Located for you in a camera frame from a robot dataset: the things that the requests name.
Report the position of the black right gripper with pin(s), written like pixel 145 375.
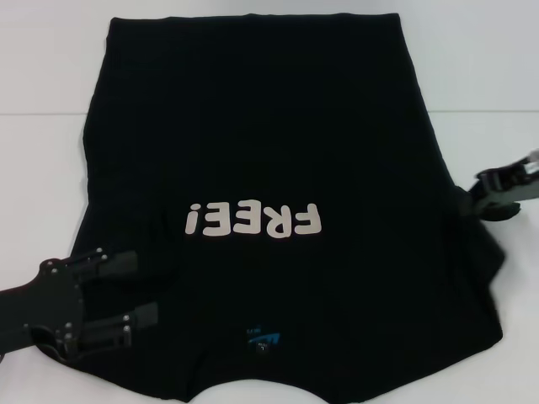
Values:
pixel 528 187

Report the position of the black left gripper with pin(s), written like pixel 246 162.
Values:
pixel 48 303

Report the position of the black shirt with FREE print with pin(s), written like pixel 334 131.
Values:
pixel 269 126

